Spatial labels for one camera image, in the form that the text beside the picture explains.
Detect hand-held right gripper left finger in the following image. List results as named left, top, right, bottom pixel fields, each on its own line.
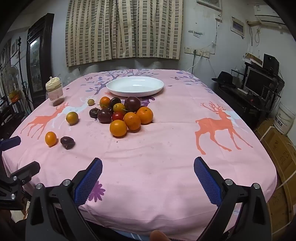
left=25, top=158, right=103, bottom=241

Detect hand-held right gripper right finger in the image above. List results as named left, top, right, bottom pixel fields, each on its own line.
left=194, top=157, right=271, bottom=241

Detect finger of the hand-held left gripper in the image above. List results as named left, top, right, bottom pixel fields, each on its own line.
left=0, top=136, right=22, bottom=152
left=0, top=161, right=41, bottom=209

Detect small orange kumquat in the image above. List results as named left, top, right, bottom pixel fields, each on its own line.
left=45, top=131, right=58, bottom=147

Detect orange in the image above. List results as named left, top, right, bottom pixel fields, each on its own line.
left=123, top=112, right=141, bottom=131
left=136, top=106, right=154, bottom=125
left=99, top=96, right=111, bottom=109
left=110, top=120, right=128, bottom=137

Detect large dark purple plum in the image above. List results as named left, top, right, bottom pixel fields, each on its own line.
left=124, top=96, right=142, bottom=113

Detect white oval plate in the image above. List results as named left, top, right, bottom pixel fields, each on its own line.
left=106, top=77, right=165, bottom=97

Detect person's right hand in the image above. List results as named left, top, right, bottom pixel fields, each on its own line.
left=150, top=229, right=170, bottom=241

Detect pink deer print tablecloth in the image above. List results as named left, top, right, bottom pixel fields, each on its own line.
left=1, top=69, right=277, bottom=234

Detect clear jar with cream lid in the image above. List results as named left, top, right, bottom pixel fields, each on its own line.
left=45, top=76, right=64, bottom=107

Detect white standing fan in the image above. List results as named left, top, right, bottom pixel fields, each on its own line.
left=5, top=64, right=19, bottom=93

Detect cardboard box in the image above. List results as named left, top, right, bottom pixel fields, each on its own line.
left=254, top=118, right=296, bottom=233

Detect dark desk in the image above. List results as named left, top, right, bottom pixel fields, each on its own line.
left=215, top=81, right=279, bottom=131

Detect clear plastic bag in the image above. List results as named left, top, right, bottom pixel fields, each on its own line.
left=63, top=72, right=80, bottom=86

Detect white bucket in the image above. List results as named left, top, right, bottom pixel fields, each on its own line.
left=274, top=102, right=296, bottom=135

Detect dark wooden framed cabinet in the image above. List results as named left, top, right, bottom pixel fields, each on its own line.
left=26, top=13, right=55, bottom=107

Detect black hat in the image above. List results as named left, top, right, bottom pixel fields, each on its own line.
left=211, top=71, right=237, bottom=88

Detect computer monitor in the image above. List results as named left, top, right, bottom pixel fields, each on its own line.
left=244, top=67, right=275, bottom=96

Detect white power strip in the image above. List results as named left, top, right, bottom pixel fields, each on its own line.
left=194, top=49, right=211, bottom=58

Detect black speaker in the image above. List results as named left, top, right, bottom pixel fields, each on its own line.
left=262, top=53, right=280, bottom=75

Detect striped beige curtain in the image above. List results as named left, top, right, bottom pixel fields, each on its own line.
left=111, top=0, right=184, bottom=60
left=65, top=0, right=119, bottom=67

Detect white air conditioner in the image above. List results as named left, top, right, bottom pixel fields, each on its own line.
left=253, top=4, right=286, bottom=25

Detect white wall panel box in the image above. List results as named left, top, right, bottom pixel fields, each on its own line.
left=231, top=16, right=245, bottom=38

